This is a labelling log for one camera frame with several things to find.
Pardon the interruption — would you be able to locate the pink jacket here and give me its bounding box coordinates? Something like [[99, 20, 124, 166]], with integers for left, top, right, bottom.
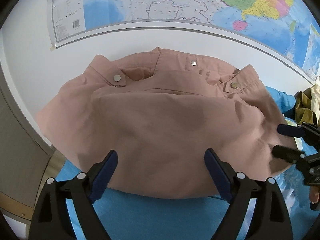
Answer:
[[36, 48, 296, 199]]

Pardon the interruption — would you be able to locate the person's right hand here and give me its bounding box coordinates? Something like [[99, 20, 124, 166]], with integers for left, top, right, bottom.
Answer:
[[309, 186, 320, 204]]

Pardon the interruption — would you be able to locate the olive green garment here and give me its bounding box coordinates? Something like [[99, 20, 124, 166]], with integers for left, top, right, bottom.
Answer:
[[295, 87, 319, 127]]

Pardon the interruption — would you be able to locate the cream fleece garment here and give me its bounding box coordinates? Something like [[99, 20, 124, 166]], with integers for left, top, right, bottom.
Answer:
[[310, 84, 320, 113]]

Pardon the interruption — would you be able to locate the blue bed sheet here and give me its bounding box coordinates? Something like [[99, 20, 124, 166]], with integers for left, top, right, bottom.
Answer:
[[58, 88, 316, 239]]

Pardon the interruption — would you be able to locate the colourful wall map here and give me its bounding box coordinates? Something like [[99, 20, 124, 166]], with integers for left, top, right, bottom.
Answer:
[[48, 0, 319, 80]]

